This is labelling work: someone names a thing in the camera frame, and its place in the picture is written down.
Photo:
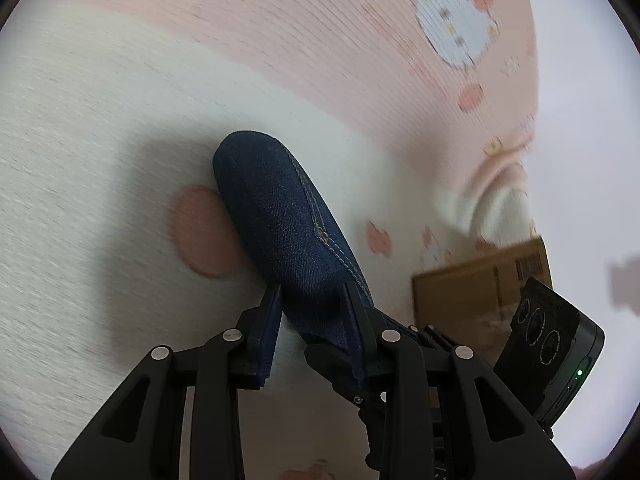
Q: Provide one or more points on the pink white folded blanket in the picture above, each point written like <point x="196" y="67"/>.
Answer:
<point x="495" y="200"/>

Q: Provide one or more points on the dark blue denim case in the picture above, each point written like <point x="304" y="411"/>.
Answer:
<point x="280" y="220"/>

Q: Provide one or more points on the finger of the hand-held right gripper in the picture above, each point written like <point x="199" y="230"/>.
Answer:
<point x="330" y="365"/>
<point x="430" y="342"/>

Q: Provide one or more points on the brown cardboard box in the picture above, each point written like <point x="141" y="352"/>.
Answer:
<point x="460" y="295"/>

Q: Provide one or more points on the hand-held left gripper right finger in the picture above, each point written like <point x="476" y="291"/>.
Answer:
<point x="354" y="330"/>

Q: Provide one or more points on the pink cartoon printed mat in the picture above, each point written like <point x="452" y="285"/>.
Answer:
<point x="100" y="160"/>

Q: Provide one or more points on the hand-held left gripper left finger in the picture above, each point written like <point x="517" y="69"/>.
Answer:
<point x="270" y="340"/>

